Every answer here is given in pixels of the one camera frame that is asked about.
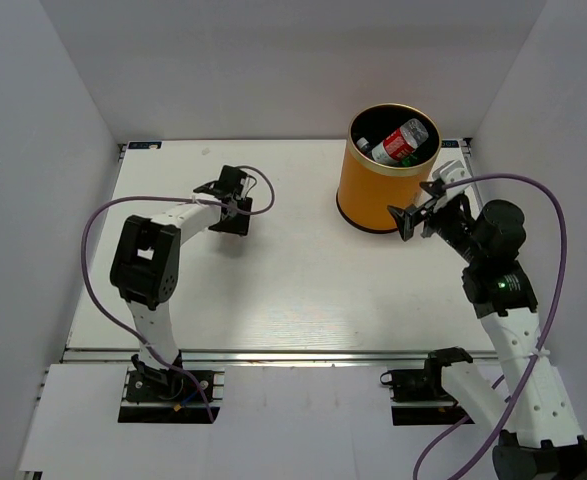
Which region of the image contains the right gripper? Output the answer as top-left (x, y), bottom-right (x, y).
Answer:
top-left (387, 180), bottom-right (486, 265)

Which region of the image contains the red label clear bottle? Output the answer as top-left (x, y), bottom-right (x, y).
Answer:
top-left (370, 118), bottom-right (429, 168)

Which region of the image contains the green soda bottle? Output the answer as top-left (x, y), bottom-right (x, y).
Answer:
top-left (401, 155), bottom-right (419, 168)

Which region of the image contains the clear unlabelled bottle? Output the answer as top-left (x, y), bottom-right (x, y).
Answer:
top-left (356, 138), bottom-right (371, 154)

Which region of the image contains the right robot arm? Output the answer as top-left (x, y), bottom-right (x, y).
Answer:
top-left (388, 180), bottom-right (587, 479)

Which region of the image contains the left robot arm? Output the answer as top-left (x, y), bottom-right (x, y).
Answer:
top-left (110, 165), bottom-right (253, 399)

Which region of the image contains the orange cylindrical bin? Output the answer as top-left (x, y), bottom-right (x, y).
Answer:
top-left (336, 103), bottom-right (442, 234)

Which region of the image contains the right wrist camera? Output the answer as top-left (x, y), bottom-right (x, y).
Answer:
top-left (432, 160), bottom-right (472, 197)

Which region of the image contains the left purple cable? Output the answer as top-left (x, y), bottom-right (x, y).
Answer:
top-left (81, 166), bottom-right (277, 424)

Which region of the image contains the purple cable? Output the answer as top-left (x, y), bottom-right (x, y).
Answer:
top-left (412, 173), bottom-right (569, 480)
top-left (81, 166), bottom-right (277, 424)

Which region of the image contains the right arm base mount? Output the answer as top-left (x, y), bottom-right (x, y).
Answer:
top-left (379, 347), bottom-right (473, 426)

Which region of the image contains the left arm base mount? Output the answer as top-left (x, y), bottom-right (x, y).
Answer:
top-left (117, 369), bottom-right (224, 425)

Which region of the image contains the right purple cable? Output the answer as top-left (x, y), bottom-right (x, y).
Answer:
top-left (412, 173), bottom-right (569, 480)

